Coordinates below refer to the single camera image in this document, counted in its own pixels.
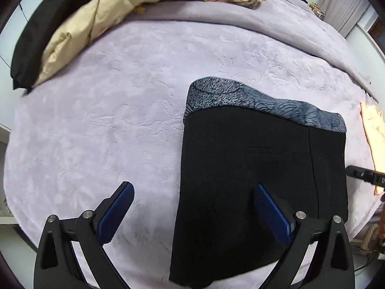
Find purple plush blanket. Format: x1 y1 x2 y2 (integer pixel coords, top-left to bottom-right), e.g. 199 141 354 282
3 0 382 289

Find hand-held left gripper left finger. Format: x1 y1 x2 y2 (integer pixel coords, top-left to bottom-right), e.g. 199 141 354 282
34 181 135 289

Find beige jacket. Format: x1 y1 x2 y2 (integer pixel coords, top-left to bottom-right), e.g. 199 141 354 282
32 0 194 88

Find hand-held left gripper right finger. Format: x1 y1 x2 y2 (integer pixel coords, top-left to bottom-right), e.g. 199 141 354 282
255 184 355 289

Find peach cloth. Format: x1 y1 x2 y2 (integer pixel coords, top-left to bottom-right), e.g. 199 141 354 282
360 101 385 195

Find black pants with grey stripe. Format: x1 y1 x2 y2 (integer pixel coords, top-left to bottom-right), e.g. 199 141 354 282
168 76 349 288

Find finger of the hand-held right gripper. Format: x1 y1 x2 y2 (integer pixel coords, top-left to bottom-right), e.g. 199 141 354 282
346 165 385 187

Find black garment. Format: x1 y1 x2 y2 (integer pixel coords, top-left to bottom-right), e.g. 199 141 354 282
10 0 104 90

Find pale curtain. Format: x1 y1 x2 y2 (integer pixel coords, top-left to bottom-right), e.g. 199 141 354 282
323 0 370 37

